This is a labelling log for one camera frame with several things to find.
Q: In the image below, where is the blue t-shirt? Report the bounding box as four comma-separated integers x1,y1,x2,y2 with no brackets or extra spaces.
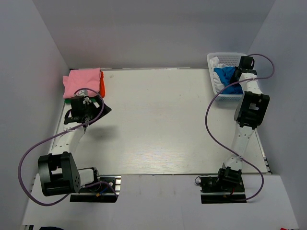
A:
215,67,243,95

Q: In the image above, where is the white t-shirt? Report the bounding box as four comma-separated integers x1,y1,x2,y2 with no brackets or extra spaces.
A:
210,57,227,92

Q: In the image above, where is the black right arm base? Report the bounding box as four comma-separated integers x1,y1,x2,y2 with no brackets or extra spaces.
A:
195,167,247,204

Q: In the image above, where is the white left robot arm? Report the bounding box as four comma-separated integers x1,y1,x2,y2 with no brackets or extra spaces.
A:
38,96,111,196

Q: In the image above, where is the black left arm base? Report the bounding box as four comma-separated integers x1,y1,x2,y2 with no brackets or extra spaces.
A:
70,175,121,203

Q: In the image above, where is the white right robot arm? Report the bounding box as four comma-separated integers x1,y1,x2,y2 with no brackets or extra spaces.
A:
223,55,270,172

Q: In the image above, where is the white plastic laundry basket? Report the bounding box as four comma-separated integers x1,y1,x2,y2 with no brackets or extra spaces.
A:
207,52,245,102

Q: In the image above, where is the orange folded t-shirt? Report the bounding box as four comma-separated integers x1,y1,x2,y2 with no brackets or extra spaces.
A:
99,71,106,98

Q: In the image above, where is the green folded t-shirt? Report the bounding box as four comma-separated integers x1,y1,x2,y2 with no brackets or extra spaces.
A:
64,95,102,109

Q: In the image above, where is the pink folded t-shirt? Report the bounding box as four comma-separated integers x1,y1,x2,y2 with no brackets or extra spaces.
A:
63,68,101,99

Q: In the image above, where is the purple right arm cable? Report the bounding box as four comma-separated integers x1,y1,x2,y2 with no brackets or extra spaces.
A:
205,54,275,201

